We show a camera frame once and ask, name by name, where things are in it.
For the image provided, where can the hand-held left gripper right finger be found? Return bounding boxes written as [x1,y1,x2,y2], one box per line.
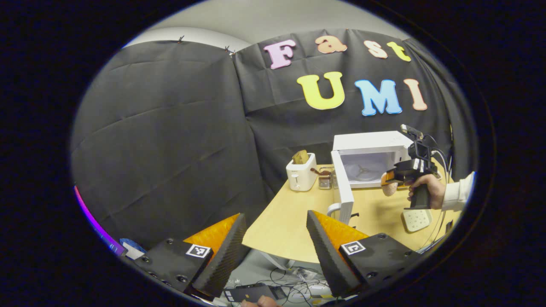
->
[306,210,423,298]

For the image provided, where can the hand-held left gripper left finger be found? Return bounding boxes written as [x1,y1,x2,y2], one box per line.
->
[134,213,250,298]

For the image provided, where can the tan bread bun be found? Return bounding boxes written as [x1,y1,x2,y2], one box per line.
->
[380,173,398,197]

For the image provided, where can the white microwave oven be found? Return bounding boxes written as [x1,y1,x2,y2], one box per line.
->
[328,131,415,226]

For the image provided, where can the black flat device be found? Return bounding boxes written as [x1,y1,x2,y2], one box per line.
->
[224,284,279,303]

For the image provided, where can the cream speckled plate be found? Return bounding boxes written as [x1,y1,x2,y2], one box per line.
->
[402,209,433,232]

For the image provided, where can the white toaster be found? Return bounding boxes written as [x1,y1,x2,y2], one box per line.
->
[285,153,317,192]

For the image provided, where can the blue and white item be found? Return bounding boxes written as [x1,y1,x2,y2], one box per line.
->
[119,237,147,261]

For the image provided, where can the black backdrop cloth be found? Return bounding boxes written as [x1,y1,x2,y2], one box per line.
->
[70,28,476,252]

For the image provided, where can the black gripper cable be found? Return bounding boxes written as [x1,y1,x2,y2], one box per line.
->
[430,146,454,252]

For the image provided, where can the tangle of floor cables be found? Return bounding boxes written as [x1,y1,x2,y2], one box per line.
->
[256,265,338,306]

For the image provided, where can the metal wire rack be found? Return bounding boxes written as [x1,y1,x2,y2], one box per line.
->
[317,167,338,191]

